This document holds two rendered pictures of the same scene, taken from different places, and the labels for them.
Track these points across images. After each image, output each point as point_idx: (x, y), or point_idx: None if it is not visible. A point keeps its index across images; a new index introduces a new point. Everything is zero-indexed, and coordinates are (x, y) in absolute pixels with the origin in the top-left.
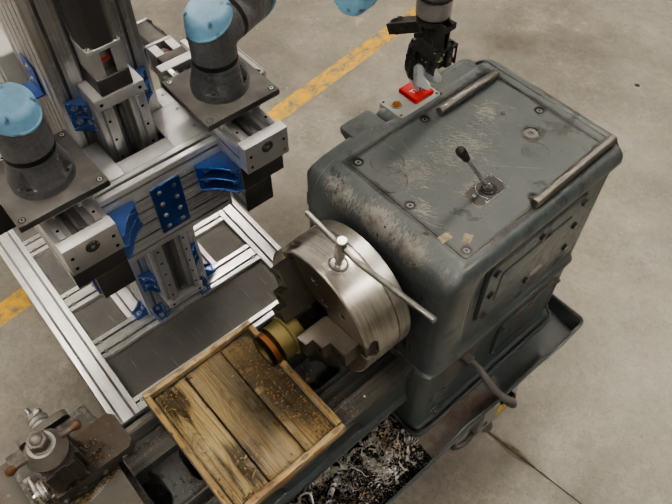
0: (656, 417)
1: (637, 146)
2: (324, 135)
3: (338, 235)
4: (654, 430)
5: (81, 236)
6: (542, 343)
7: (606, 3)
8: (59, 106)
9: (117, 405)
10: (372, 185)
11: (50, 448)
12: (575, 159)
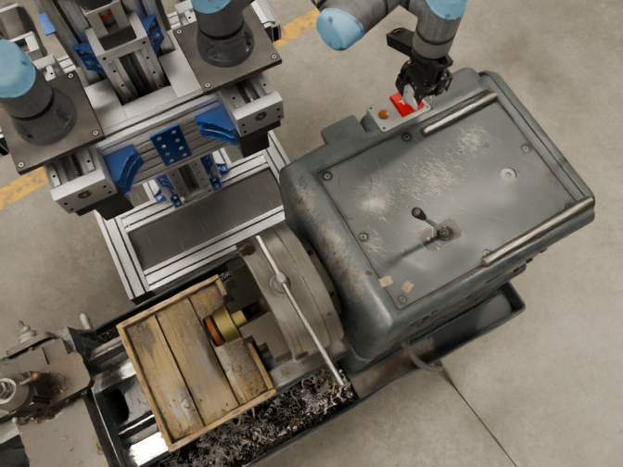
0: (573, 371)
1: None
2: (357, 44)
3: (289, 252)
4: (567, 381)
5: (73, 185)
6: (483, 317)
7: None
8: (69, 48)
9: (130, 274)
10: (333, 206)
11: (10, 396)
12: (542, 216)
